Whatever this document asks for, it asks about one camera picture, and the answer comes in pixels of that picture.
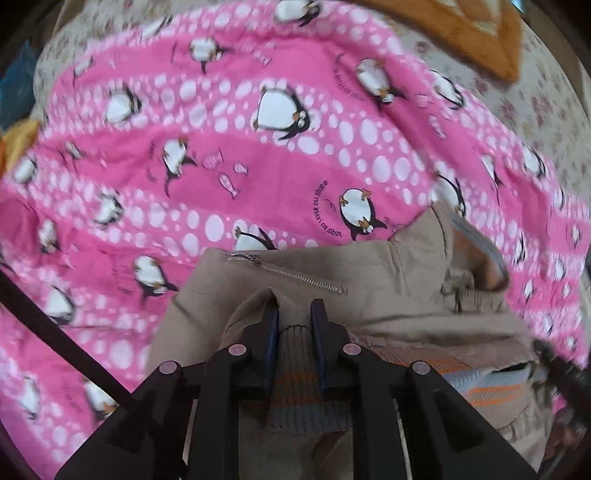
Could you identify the pink penguin printed blanket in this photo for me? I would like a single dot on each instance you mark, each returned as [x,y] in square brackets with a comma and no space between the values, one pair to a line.
[277,175]

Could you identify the orange cushion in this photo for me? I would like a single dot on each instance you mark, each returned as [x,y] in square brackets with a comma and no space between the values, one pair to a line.
[471,32]

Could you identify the blue cloth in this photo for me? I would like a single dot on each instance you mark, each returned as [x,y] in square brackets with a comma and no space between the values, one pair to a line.
[16,83]

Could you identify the floral bedsheet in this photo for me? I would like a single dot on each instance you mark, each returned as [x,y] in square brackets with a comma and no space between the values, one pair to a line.
[545,115]

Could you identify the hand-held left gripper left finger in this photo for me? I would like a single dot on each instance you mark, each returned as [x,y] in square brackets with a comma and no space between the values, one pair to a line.
[271,350]

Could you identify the orange cloth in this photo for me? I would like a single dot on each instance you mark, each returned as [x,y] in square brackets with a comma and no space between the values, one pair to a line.
[16,141]

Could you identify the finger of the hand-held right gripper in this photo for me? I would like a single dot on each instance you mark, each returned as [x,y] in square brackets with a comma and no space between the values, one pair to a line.
[565,374]

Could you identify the beige jacket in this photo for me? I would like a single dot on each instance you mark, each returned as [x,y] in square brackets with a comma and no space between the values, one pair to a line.
[383,272]

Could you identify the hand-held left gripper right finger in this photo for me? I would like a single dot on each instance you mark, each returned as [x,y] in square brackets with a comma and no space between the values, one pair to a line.
[317,341]

